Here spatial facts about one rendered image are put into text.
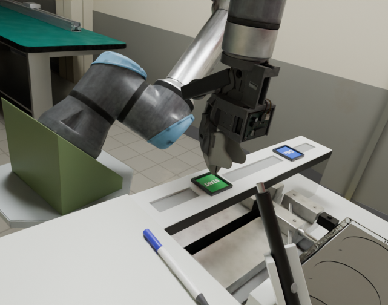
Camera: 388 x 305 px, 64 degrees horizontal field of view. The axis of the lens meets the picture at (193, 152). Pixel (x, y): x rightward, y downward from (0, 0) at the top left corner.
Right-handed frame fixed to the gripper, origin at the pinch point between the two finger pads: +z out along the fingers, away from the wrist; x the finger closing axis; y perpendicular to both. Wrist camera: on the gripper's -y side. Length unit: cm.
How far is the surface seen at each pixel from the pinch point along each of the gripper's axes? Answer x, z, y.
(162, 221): -13.8, 3.7, 4.1
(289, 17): 169, -20, -99
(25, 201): -24.1, 17.8, -29.1
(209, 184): -0.8, 3.3, 0.8
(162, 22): 150, 4, -216
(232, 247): -1.1, 11.7, 9.3
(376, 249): 20.1, 9.8, 26.0
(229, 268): -5.1, 11.7, 12.1
